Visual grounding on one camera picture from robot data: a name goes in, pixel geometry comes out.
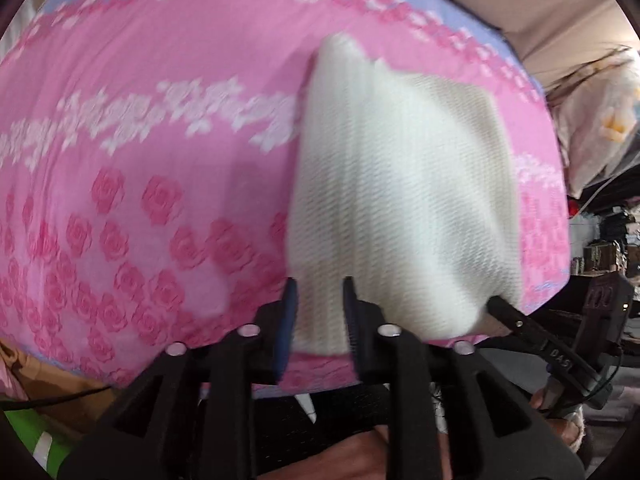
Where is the person's left hand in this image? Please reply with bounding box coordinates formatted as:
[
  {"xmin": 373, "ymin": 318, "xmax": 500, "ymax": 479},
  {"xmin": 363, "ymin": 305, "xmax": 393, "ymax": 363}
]
[{"xmin": 257, "ymin": 424, "xmax": 451, "ymax": 480}]

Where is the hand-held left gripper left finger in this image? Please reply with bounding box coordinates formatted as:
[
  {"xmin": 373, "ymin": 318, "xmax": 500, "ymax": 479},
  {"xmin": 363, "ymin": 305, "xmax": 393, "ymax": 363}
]
[{"xmin": 57, "ymin": 277, "xmax": 301, "ymax": 480}]

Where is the black cable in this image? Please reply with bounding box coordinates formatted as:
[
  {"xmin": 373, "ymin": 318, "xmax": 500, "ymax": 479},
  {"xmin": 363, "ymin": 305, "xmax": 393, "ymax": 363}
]
[{"xmin": 0, "ymin": 384, "xmax": 114, "ymax": 412}]

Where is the person's right hand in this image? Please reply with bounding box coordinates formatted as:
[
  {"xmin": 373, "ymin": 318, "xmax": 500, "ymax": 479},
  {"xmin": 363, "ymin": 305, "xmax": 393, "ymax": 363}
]
[{"xmin": 529, "ymin": 385, "xmax": 587, "ymax": 456}]

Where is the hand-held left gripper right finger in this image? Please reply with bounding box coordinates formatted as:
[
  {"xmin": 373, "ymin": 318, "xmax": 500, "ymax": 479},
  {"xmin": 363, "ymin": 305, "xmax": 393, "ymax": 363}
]
[{"xmin": 342, "ymin": 276, "xmax": 586, "ymax": 480}]

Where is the brown cardboard box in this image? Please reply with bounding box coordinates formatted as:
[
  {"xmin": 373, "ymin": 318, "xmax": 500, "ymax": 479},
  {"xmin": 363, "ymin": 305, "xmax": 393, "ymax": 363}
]
[{"xmin": 0, "ymin": 339, "xmax": 112, "ymax": 427}]

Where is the beige curtain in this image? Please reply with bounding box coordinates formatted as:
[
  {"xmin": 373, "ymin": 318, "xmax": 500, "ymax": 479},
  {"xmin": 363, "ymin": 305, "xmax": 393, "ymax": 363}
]
[{"xmin": 390, "ymin": 0, "xmax": 640, "ymax": 92}]

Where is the pink floral bed sheet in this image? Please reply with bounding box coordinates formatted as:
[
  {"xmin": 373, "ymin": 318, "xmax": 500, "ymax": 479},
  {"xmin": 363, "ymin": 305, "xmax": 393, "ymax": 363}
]
[{"xmin": 0, "ymin": 0, "xmax": 572, "ymax": 396}]

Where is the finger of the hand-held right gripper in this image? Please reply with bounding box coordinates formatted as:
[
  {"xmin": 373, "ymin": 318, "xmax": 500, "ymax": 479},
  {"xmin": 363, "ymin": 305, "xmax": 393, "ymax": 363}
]
[{"xmin": 486, "ymin": 296, "xmax": 613, "ymax": 408}]

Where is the clear plastic bag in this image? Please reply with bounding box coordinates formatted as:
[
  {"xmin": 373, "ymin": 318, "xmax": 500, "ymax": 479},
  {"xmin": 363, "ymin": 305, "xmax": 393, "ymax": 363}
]
[{"xmin": 544, "ymin": 47, "xmax": 640, "ymax": 200}]

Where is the green bag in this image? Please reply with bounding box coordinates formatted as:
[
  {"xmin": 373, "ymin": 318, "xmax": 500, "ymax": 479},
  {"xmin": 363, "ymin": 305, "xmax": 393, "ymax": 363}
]
[{"xmin": 4, "ymin": 402, "xmax": 87, "ymax": 467}]

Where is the dark cluttered shelf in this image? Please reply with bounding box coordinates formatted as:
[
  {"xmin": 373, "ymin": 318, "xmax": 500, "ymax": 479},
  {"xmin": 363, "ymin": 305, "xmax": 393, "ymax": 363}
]
[{"xmin": 569, "ymin": 195, "xmax": 640, "ymax": 281}]

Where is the white red black knit sweater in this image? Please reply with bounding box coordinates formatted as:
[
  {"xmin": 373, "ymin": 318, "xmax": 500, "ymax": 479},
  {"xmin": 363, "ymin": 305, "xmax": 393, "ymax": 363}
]
[{"xmin": 277, "ymin": 31, "xmax": 525, "ymax": 393}]

